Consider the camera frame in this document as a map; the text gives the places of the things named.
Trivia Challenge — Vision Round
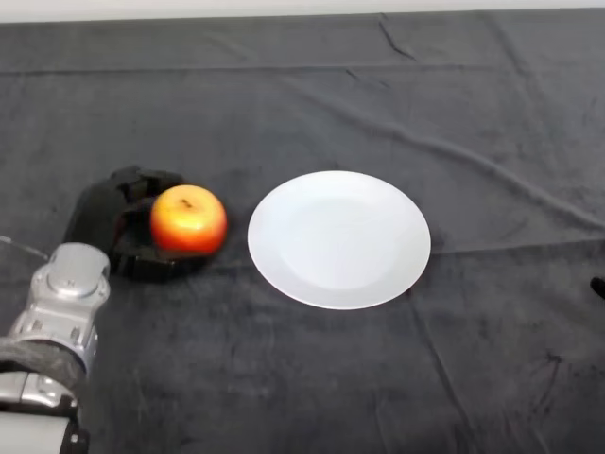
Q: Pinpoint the thin clear cable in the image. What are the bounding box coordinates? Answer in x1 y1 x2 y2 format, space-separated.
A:
0 236 49 261

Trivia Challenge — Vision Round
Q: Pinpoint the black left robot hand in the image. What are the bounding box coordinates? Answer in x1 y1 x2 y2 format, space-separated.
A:
62 165 215 284

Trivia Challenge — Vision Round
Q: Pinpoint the white round plate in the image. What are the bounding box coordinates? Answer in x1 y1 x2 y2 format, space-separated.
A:
247 170 432 311

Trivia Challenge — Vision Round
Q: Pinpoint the red yellow apple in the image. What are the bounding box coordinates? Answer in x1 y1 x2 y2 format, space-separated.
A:
149 184 229 256

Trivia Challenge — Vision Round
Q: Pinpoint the black cloth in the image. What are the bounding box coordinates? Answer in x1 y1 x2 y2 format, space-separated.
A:
0 11 605 454

